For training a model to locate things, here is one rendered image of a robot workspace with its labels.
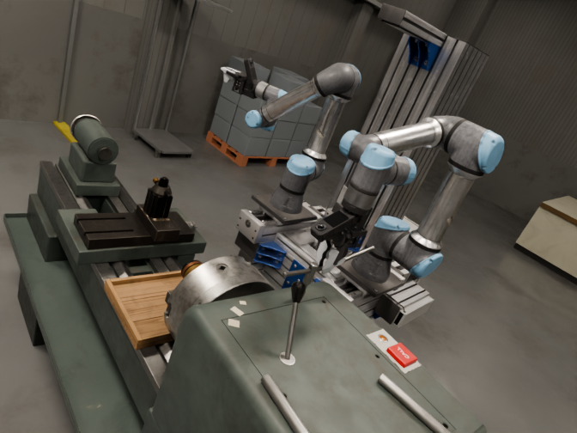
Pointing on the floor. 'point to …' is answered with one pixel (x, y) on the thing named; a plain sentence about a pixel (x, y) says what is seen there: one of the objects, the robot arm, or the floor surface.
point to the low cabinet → (553, 237)
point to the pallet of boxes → (273, 142)
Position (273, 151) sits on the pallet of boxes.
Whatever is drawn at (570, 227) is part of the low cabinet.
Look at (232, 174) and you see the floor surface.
